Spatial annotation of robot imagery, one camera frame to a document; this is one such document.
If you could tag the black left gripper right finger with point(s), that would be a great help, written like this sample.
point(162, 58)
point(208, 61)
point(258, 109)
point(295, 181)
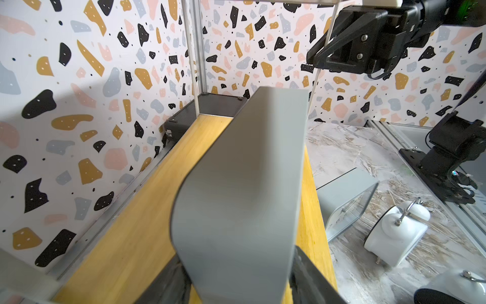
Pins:
point(308, 285)

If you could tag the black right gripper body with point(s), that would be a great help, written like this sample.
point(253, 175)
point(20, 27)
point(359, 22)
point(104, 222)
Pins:
point(376, 37)

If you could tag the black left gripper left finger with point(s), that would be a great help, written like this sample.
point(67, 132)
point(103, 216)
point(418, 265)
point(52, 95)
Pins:
point(172, 285)

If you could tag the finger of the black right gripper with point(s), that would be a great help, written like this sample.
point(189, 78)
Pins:
point(333, 50)

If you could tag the wooden shelf white metal frame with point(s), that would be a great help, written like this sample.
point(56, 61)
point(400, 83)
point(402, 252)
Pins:
point(138, 245)

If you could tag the grey square clock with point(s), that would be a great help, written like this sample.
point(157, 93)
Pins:
point(345, 199)
point(235, 217)

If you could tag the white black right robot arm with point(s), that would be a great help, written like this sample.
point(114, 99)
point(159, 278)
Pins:
point(433, 15)

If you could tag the white twin-bell clock right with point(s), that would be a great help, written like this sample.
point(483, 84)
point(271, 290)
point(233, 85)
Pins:
point(398, 232)

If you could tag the white twin-bell clock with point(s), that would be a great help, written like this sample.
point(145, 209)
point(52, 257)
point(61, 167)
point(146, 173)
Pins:
point(453, 286)
point(398, 232)

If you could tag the white twin-bell clock left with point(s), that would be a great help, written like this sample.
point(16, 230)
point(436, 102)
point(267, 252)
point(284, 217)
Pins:
point(453, 286)

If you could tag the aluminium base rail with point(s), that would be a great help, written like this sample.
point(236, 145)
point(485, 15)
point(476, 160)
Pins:
point(450, 161)

